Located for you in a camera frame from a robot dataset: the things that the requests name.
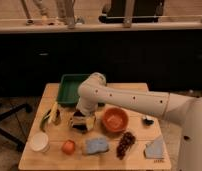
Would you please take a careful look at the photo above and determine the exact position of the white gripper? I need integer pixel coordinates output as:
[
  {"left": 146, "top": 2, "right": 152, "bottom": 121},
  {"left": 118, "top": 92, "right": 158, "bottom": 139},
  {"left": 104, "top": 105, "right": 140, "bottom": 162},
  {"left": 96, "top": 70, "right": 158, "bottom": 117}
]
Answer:
[{"left": 69, "top": 109, "right": 97, "bottom": 133}]

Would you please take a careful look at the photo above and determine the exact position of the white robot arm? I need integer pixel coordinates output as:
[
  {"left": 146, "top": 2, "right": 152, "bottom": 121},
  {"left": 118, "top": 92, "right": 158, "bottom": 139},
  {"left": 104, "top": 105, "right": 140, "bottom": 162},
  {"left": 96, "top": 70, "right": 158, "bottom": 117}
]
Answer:
[{"left": 76, "top": 72, "right": 202, "bottom": 171}]

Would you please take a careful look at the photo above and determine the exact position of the green plastic tray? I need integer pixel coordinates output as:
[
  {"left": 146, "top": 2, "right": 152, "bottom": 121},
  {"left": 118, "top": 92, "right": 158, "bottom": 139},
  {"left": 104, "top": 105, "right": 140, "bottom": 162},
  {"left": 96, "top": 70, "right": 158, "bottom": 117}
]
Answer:
[{"left": 57, "top": 74, "right": 89, "bottom": 107}]

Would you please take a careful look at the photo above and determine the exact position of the dark brown bowl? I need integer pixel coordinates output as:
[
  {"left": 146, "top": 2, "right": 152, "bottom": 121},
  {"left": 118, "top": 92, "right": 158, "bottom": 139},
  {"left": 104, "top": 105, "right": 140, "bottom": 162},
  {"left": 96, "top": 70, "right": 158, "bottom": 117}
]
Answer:
[{"left": 69, "top": 110, "right": 97, "bottom": 134}]

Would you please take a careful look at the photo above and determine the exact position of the banana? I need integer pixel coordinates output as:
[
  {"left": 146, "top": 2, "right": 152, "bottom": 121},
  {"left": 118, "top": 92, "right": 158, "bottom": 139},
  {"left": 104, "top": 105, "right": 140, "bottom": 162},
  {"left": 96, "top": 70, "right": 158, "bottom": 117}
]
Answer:
[{"left": 48, "top": 102, "right": 58, "bottom": 124}]

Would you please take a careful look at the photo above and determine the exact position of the orange bowl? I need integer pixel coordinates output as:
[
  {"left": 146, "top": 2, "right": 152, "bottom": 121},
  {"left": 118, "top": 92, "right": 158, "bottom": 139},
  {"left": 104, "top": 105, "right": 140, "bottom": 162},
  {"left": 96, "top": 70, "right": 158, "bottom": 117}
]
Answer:
[{"left": 101, "top": 107, "right": 129, "bottom": 133}]

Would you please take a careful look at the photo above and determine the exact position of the blue sponge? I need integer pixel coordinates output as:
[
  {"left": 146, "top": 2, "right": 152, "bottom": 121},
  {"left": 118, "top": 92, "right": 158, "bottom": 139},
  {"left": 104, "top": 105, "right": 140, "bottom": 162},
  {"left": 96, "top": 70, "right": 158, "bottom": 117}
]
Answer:
[{"left": 83, "top": 137, "right": 109, "bottom": 155}]

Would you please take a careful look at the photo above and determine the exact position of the red apple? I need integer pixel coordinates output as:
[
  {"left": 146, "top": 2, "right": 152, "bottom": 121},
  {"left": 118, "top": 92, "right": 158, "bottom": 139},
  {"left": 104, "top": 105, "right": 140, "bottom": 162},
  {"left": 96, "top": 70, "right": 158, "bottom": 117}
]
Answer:
[{"left": 62, "top": 140, "right": 76, "bottom": 155}]

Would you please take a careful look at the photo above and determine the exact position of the wooden table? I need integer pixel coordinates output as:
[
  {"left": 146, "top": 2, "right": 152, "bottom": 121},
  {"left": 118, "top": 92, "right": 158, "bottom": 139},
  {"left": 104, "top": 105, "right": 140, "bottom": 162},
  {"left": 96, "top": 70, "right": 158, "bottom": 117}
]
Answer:
[{"left": 18, "top": 83, "right": 171, "bottom": 171}]

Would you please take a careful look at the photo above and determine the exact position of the dark grape bunch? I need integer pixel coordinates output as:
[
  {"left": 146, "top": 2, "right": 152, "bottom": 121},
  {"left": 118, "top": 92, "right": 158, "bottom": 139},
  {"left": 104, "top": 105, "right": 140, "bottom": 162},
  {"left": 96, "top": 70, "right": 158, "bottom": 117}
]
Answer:
[{"left": 116, "top": 132, "right": 136, "bottom": 160}]

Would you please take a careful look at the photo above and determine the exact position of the white cup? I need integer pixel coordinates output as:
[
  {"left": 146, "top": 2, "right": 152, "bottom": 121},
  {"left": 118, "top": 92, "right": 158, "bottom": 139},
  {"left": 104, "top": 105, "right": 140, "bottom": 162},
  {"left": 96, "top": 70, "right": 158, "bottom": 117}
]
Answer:
[{"left": 29, "top": 132, "right": 49, "bottom": 152}]

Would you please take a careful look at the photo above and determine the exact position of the light blue folded cloth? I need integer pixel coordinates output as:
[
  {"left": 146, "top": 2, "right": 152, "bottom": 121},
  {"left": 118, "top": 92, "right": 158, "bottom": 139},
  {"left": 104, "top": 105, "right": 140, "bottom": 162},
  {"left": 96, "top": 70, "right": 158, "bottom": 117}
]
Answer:
[{"left": 144, "top": 136, "right": 164, "bottom": 159}]

